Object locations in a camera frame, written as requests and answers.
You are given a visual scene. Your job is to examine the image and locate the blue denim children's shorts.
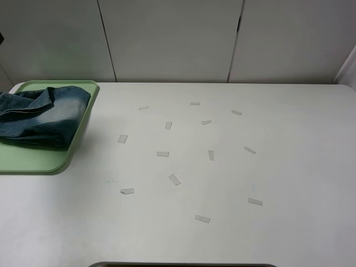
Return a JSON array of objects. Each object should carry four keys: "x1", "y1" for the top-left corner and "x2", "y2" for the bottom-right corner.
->
[{"x1": 1, "y1": 86, "x2": 91, "y2": 149}]

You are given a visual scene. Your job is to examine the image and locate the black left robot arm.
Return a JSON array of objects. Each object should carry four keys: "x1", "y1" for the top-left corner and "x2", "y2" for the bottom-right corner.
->
[{"x1": 0, "y1": 33, "x2": 4, "y2": 45}]

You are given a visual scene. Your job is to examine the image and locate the green plastic tray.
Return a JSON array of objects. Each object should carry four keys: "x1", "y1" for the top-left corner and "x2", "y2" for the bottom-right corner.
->
[{"x1": 1, "y1": 80, "x2": 100, "y2": 174}]

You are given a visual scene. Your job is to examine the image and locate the clear tape piece upper middle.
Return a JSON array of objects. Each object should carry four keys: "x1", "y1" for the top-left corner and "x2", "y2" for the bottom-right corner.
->
[{"x1": 165, "y1": 121, "x2": 172, "y2": 130}]

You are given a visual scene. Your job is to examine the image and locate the clear tape piece upper centre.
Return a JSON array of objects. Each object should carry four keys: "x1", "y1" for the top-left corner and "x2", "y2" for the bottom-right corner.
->
[{"x1": 201, "y1": 120, "x2": 212, "y2": 125}]

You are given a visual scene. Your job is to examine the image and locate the clear tape piece right middle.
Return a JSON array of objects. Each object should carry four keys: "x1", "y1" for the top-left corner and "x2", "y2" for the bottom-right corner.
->
[{"x1": 208, "y1": 150, "x2": 214, "y2": 161}]

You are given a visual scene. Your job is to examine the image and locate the clear tape piece top right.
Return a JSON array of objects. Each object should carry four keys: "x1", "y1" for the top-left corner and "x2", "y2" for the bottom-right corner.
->
[{"x1": 231, "y1": 110, "x2": 242, "y2": 116}]

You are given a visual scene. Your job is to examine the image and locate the clear tape piece far right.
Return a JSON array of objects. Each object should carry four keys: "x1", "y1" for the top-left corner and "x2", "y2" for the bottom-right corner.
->
[{"x1": 244, "y1": 146, "x2": 256, "y2": 154}]

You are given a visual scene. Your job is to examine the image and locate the clear tape piece lower left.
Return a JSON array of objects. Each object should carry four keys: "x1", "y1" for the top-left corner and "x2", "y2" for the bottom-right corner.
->
[{"x1": 120, "y1": 188, "x2": 135, "y2": 195}]

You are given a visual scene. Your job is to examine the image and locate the clear tape piece bottom centre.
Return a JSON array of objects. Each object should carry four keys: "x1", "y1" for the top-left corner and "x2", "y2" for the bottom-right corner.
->
[{"x1": 195, "y1": 215, "x2": 210, "y2": 223}]

